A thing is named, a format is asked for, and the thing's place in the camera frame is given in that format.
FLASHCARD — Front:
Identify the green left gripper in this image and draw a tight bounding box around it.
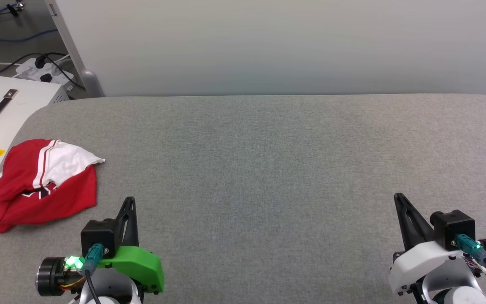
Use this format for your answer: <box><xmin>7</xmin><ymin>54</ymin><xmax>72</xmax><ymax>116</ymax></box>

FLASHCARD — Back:
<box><xmin>95</xmin><ymin>196</ymin><xmax>165</xmax><ymax>294</ymax></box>

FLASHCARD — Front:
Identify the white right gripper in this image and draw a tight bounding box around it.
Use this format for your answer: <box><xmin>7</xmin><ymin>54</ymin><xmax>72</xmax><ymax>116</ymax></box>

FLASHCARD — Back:
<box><xmin>389</xmin><ymin>193</ymin><xmax>480</xmax><ymax>296</ymax></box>

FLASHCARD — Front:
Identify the red and white t-shirt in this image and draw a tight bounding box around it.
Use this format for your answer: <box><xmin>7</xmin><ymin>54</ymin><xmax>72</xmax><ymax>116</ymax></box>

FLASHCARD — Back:
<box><xmin>0</xmin><ymin>139</ymin><xmax>105</xmax><ymax>233</ymax></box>

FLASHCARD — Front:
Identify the grey partition foot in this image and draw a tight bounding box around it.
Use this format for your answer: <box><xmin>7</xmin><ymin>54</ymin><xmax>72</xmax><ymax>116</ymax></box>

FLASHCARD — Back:
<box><xmin>78</xmin><ymin>69</ymin><xmax>105</xmax><ymax>98</ymax></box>

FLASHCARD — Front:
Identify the white power strip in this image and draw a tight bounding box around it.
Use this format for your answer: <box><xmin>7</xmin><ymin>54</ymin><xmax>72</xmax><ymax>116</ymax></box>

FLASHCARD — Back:
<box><xmin>15</xmin><ymin>57</ymin><xmax>75</xmax><ymax>91</ymax></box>

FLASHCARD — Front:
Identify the white partition panel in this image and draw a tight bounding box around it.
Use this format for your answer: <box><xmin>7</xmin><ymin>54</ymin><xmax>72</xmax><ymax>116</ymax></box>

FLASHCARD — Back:
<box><xmin>45</xmin><ymin>0</ymin><xmax>486</xmax><ymax>98</ymax></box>

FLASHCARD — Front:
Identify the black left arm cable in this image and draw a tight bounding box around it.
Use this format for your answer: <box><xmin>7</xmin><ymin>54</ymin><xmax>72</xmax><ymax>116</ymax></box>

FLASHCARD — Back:
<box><xmin>82</xmin><ymin>244</ymin><xmax>105</xmax><ymax>304</ymax></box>

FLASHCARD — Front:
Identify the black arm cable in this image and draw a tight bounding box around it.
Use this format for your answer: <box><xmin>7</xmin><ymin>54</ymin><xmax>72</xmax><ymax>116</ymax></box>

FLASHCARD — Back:
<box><xmin>454</xmin><ymin>234</ymin><xmax>486</xmax><ymax>296</ymax></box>
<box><xmin>82</xmin><ymin>244</ymin><xmax>105</xmax><ymax>304</ymax></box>

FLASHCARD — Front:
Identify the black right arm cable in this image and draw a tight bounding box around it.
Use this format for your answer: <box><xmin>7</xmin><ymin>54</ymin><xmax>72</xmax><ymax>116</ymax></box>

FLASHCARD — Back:
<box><xmin>454</xmin><ymin>234</ymin><xmax>486</xmax><ymax>296</ymax></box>

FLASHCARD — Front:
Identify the white box with black handle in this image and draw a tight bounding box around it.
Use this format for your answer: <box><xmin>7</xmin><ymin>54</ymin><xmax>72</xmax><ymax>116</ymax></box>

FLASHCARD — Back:
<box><xmin>0</xmin><ymin>75</ymin><xmax>70</xmax><ymax>190</ymax></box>

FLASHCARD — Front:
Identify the black floor cable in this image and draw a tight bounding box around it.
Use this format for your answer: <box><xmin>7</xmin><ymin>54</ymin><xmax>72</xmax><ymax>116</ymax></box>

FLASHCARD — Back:
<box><xmin>0</xmin><ymin>52</ymin><xmax>85</xmax><ymax>90</ymax></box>

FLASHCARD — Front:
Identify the blue cable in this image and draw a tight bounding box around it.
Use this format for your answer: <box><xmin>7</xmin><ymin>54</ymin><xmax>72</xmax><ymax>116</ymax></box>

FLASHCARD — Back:
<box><xmin>0</xmin><ymin>6</ymin><xmax>60</xmax><ymax>43</ymax></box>

